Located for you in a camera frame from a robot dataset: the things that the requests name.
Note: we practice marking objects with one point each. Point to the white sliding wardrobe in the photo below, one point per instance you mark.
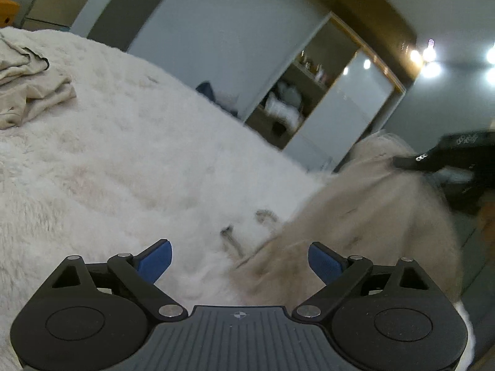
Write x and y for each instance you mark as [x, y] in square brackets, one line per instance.
[216, 46]

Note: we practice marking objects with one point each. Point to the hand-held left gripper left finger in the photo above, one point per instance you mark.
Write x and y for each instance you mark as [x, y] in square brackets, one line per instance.
[156, 261]

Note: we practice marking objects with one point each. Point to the dark blue cloth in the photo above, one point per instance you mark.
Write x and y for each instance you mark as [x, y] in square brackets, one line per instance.
[207, 91]

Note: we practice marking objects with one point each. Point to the white fluffy bed blanket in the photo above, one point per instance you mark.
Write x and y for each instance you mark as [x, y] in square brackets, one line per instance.
[116, 154]

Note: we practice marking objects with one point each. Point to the olive grey door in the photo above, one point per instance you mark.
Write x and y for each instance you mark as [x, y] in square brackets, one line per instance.
[112, 11]

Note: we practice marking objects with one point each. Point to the ceiling spotlight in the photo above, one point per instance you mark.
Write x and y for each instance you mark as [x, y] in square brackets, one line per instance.
[415, 57]
[429, 49]
[432, 70]
[492, 55]

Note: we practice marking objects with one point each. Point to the orange box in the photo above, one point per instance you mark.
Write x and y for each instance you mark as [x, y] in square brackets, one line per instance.
[7, 11]

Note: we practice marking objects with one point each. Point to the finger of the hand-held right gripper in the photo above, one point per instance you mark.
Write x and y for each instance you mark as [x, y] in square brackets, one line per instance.
[410, 161]

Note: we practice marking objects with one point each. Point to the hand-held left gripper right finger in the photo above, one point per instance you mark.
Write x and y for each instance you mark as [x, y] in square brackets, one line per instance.
[323, 261]

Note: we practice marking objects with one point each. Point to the person's right hand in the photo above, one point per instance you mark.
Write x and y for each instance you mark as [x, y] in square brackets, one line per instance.
[488, 216]

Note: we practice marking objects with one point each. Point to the beige dotted pajama shirt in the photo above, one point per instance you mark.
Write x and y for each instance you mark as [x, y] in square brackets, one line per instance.
[31, 85]

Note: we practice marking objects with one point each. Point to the group of small bottles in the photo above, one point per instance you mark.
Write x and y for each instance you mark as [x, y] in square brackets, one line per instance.
[313, 67]

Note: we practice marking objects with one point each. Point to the beige dotted pajama pants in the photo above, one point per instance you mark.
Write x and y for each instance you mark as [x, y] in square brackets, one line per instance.
[348, 220]

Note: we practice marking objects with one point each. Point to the grey pillow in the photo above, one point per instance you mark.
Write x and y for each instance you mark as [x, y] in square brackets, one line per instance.
[288, 91]

